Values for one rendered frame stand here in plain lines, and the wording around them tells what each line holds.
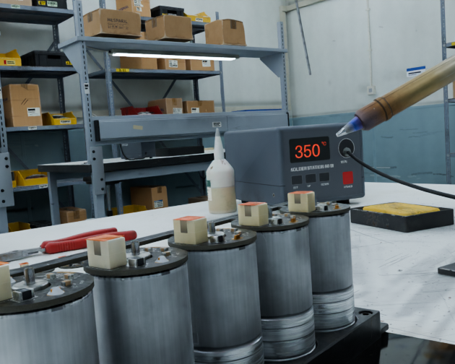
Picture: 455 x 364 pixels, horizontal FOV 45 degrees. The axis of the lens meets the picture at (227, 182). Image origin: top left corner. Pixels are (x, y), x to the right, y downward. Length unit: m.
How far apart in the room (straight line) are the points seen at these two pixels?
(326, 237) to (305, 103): 6.21
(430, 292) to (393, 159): 5.36
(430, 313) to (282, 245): 0.13
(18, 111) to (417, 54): 3.55
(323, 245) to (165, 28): 2.87
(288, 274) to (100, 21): 2.71
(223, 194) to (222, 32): 2.67
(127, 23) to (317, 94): 3.67
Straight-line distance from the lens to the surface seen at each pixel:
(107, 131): 2.73
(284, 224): 0.17
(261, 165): 0.64
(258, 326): 0.16
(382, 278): 0.34
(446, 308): 0.29
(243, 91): 6.05
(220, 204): 0.64
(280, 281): 0.17
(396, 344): 0.21
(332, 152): 0.64
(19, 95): 4.40
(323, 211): 0.19
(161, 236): 0.16
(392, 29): 5.71
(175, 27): 3.08
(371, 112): 0.19
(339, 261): 0.19
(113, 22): 2.88
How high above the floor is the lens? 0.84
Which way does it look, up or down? 5 degrees down
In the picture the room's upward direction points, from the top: 4 degrees counter-clockwise
